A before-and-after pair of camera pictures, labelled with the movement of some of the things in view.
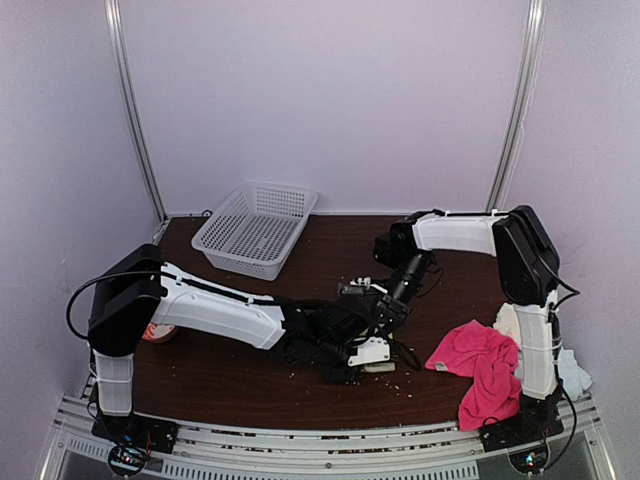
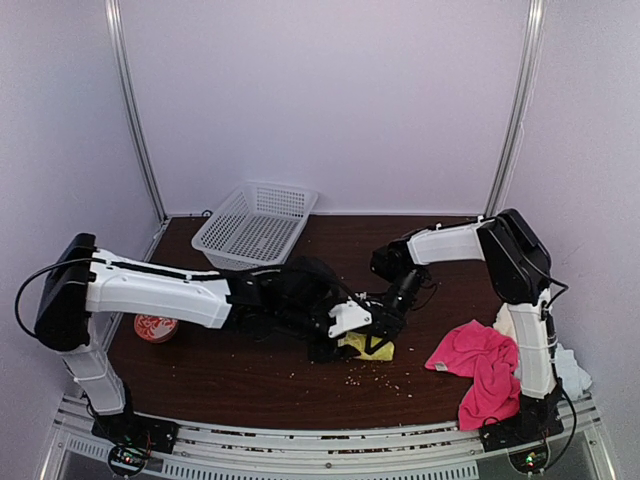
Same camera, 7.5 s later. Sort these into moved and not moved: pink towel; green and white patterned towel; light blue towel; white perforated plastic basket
Moved: green and white patterned towel
Not moved: white perforated plastic basket; pink towel; light blue towel
